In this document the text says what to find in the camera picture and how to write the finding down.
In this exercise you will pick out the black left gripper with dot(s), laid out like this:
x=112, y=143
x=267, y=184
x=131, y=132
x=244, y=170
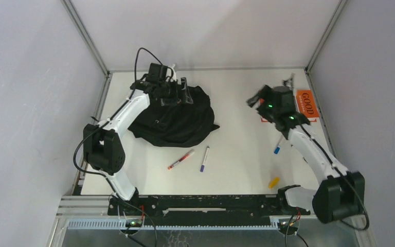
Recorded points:
x=184, y=94

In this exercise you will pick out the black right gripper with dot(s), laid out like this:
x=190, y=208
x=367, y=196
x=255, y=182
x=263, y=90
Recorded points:
x=266, y=92

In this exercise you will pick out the black backpack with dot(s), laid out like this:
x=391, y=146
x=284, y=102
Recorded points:
x=183, y=125

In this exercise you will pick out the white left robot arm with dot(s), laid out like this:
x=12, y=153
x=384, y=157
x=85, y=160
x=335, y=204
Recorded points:
x=102, y=146

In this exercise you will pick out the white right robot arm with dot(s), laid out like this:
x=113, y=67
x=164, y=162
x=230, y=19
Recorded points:
x=340, y=192

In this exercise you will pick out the orange book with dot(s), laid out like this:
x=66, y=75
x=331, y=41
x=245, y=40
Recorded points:
x=305, y=103

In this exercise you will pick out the blue marker pen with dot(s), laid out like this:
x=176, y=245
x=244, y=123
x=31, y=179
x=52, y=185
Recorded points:
x=277, y=147

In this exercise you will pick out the red marker pen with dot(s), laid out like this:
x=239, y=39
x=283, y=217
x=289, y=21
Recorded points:
x=185, y=156

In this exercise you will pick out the purple marker pen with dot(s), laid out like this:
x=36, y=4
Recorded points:
x=205, y=157

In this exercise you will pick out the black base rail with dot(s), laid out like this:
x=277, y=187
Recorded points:
x=203, y=210

